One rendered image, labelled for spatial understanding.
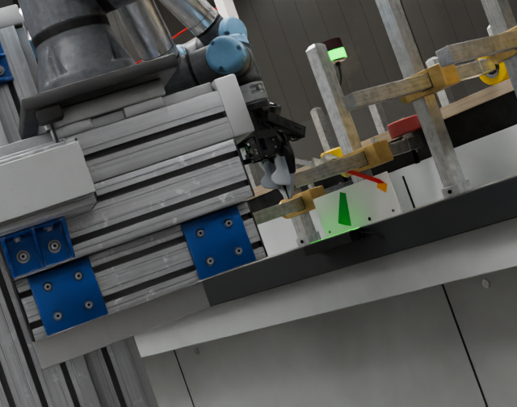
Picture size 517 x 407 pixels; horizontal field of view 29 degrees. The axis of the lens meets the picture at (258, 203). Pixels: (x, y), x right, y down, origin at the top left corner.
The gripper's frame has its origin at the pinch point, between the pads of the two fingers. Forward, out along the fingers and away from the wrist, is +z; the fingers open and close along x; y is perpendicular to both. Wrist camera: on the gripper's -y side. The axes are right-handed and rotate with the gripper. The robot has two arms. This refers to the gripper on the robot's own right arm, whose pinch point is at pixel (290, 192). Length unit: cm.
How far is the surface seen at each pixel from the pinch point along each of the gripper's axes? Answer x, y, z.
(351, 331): -47, -47, 39
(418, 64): 22.9, -26.0, -16.9
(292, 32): -474, -491, -166
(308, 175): 1.6, -5.0, -2.3
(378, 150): 5.1, -24.7, -3.0
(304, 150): -484, -466, -62
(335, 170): 1.6, -13.3, -1.6
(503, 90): 27, -45, -6
